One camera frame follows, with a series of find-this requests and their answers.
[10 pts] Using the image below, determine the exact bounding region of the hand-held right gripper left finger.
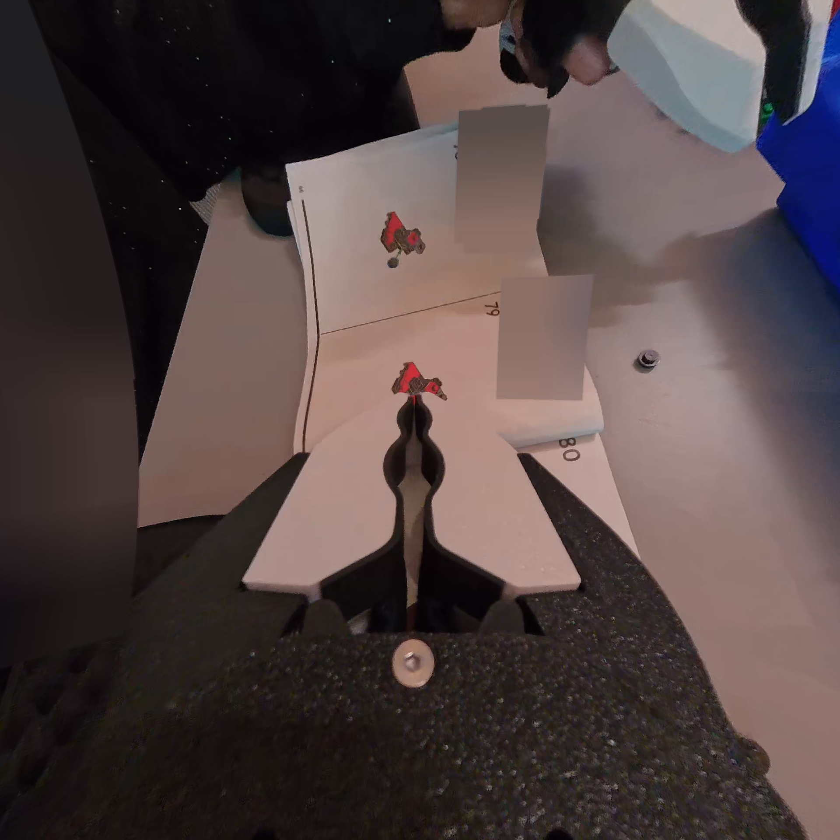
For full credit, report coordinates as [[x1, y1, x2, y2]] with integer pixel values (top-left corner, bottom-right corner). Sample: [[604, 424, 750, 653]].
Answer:
[[241, 400, 418, 619]]

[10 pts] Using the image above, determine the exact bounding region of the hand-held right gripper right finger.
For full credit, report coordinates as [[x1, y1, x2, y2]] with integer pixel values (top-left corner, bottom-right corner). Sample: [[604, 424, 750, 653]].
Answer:
[[419, 400, 585, 619]]

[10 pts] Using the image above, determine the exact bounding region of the person's left forearm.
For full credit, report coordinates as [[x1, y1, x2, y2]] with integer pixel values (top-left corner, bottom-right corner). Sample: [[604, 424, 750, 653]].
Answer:
[[440, 0, 519, 30]]

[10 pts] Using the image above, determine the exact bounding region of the person's left hand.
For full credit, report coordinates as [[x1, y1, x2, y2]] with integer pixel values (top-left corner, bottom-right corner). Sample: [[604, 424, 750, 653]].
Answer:
[[499, 0, 627, 99]]

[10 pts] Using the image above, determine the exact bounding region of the large blue plastic bin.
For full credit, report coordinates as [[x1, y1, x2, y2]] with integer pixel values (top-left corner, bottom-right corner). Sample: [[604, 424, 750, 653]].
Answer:
[[755, 0, 840, 291]]

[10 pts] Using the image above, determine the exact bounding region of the white instruction booklet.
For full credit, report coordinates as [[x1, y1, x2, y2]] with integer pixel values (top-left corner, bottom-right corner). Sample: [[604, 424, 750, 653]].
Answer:
[[285, 121, 641, 559]]

